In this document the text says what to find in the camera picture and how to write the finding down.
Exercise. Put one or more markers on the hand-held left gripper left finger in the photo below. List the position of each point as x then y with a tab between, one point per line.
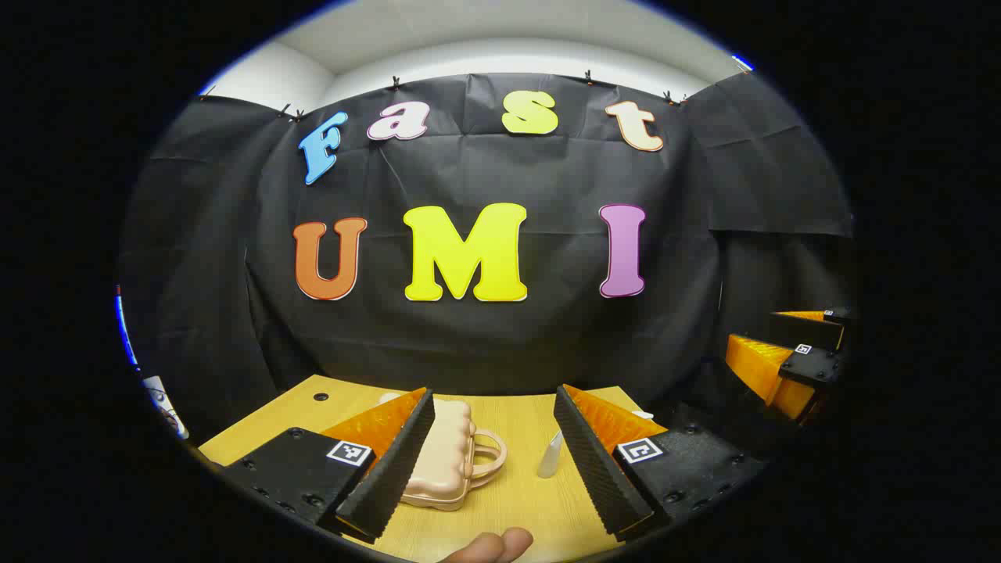
399	469

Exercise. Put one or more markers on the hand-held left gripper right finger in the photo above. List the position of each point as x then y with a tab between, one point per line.
598	469

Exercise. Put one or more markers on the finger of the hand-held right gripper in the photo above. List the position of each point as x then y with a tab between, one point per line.
817	366
805	330

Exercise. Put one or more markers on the white squeeze tube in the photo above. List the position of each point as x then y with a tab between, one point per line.
550	461

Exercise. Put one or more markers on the black backdrop cloth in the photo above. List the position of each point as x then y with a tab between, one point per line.
469	344

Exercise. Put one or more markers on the white printed object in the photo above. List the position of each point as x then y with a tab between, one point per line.
164	403

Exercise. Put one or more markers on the blue-white screen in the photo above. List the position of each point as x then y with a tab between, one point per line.
125	328

